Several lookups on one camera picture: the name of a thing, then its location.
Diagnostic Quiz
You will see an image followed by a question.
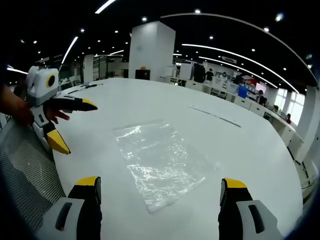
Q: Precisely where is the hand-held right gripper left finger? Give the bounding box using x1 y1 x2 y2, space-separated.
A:
36 175 103 240

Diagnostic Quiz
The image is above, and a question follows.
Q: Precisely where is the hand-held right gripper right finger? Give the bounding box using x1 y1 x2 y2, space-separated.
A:
217 177 285 240

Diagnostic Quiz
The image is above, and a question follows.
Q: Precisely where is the clear plastic food packaging bag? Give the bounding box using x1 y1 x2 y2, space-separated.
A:
112 119 218 214

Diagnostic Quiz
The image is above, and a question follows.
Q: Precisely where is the person's left hand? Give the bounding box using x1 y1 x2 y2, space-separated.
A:
42 101 71 125

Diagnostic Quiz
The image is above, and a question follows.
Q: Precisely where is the grey mesh chair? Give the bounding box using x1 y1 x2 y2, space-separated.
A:
0 117 67 238

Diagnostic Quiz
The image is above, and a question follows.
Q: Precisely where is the black box with orange object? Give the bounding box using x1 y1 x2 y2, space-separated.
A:
135 66 151 81

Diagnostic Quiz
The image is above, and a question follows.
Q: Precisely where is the white square pillar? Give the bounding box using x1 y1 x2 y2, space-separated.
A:
128 20 177 82

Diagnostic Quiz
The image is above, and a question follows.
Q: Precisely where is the blue box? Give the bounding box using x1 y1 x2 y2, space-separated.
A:
237 85 249 99

